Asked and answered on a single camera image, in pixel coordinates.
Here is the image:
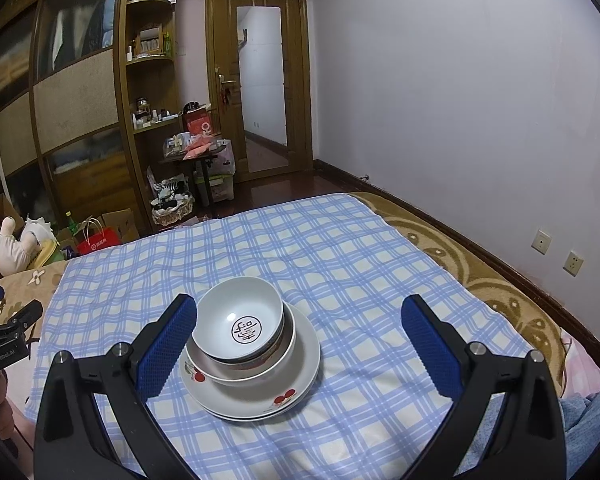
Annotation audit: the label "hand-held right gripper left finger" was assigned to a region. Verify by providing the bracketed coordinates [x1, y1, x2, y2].
[32, 294, 201, 480]

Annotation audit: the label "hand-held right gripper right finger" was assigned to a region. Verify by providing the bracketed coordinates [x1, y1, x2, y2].
[397, 294, 567, 480]

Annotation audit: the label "plain white bowl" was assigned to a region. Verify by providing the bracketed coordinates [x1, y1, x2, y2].
[185, 302, 297, 387]

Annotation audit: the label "white cherry print plate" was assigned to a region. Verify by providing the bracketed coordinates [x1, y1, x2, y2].
[192, 375, 313, 422]
[182, 360, 321, 419]
[180, 304, 322, 415]

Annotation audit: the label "pink plush toy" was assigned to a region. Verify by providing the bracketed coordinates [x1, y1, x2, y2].
[0, 215, 36, 277]

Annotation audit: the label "white-haired plush doll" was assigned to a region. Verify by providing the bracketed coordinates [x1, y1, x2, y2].
[22, 216, 63, 263]

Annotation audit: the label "red paper bag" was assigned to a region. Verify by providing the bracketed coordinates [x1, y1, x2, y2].
[75, 219, 122, 257]

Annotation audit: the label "blue checked blanket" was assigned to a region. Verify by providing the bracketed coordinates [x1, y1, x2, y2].
[24, 192, 536, 480]

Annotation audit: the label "woven basket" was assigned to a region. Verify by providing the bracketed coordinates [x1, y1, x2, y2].
[151, 195, 196, 227]

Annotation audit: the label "pink sheet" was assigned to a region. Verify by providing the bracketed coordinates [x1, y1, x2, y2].
[560, 342, 600, 398]

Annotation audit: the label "dark side table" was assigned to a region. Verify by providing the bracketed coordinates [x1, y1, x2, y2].
[160, 152, 221, 207]

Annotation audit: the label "plastic storage box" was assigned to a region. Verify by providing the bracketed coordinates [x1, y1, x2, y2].
[195, 140, 237, 205]

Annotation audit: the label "person's blue fleece clothing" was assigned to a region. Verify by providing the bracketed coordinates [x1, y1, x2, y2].
[560, 385, 600, 480]

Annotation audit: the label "small printed boxes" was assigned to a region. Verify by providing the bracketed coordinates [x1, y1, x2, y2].
[162, 132, 191, 158]

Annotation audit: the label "wooden wardrobe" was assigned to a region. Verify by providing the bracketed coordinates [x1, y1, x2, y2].
[0, 0, 153, 241]

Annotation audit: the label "red box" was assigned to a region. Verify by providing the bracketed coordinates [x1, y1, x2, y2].
[182, 109, 215, 138]

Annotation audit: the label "wooden corner shelf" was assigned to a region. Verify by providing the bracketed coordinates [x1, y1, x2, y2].
[125, 0, 181, 211]

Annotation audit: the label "small wooden cabinet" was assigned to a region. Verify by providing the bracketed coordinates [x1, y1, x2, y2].
[137, 26, 164, 56]

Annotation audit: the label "wooden door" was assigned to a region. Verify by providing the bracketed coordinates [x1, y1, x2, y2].
[205, 0, 315, 183]

